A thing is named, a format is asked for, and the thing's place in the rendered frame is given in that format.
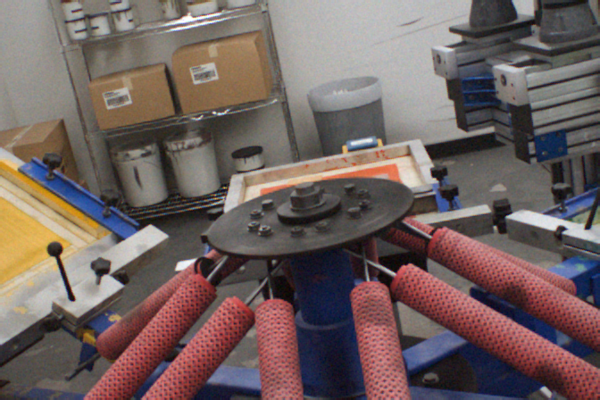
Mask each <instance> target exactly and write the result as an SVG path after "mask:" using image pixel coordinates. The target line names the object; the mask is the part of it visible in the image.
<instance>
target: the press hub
mask: <svg viewBox="0 0 600 400"><path fill-rule="evenodd" d="M414 204H415V197H414V193H413V191H412V190H411V189H410V188H408V187H407V186H406V185H404V184H402V183H399V182H397V181H393V180H390V179H377V177H342V179H326V180H319V181H314V182H304V183H301V184H298V185H296V186H291V187H285V188H282V189H279V190H275V191H272V192H270V193H266V194H263V195H261V196H257V197H255V198H252V199H250V200H248V201H245V202H244V203H242V204H238V205H236V207H234V208H233V209H231V210H229V211H228V212H225V213H224V214H223V215H222V216H221V217H220V218H219V219H217V220H216V221H215V222H214V223H213V225H212V226H211V227H210V228H209V229H208V232H207V240H208V243H209V245H211V247H212V248H213V249H214V250H215V251H217V252H218V253H220V254H224V255H227V256H230V257H235V258H240V259H249V260H276V259H287V258H288V259H289V264H290V268H291V272H292V276H293V281H294V284H295V288H296V293H297V297H298V302H299V305H300V311H299V312H298V313H297V314H296V315H295V318H294V320H295V325H296V329H297V331H296V335H297V344H298V353H299V360H300V368H301V376H302V385H303V392H304V400H367V396H366V390H365V385H364V379H363V368H362V363H361V357H360V352H359V346H358V340H357V335H356V329H355V324H354V313H353V312H352V307H351V302H350V294H351V291H352V289H354V288H356V286H355V281H354V273H353V272H352V268H351V263H350V258H349V253H347V252H345V251H343V250H342V249H340V248H343V247H347V246H351V245H355V244H358V243H361V242H363V241H365V240H368V239H370V238H374V237H376V236H377V235H378V234H379V233H382V232H384V231H386V230H388V229H391V228H392V227H394V226H395V225H396V224H397V223H399V222H400V221H402V220H403V219H404V218H405V217H406V216H407V215H408V214H409V213H411V212H412V210H413V207H414ZM397 335H398V339H399V344H400V348H401V353H402V352H403V351H405V350H408V348H411V347H413V346H416V345H418V344H419V343H421V342H423V341H425V340H427V338H424V337H416V336H409V335H400V334H397ZM402 358H403V363H404V370H405V375H406V380H407V385H408V388H409V387H416V388H431V389H440V390H448V391H456V392H464V393H473V394H478V393H479V389H478V382H477V377H476V374H475V371H474V370H473V368H472V367H471V365H470V363H469V362H468V361H467V360H465V359H464V358H463V357H462V356H461V355H460V354H458V353H457V354H454V355H452V356H450V357H448V358H446V359H445V360H443V361H441V362H437V363H435V364H433V365H431V366H429V367H428V368H426V369H424V370H422V371H419V372H417V373H415V374H413V375H412V376H409V372H408V368H407V362H406V360H405V358H404V356H403V355H402Z"/></svg>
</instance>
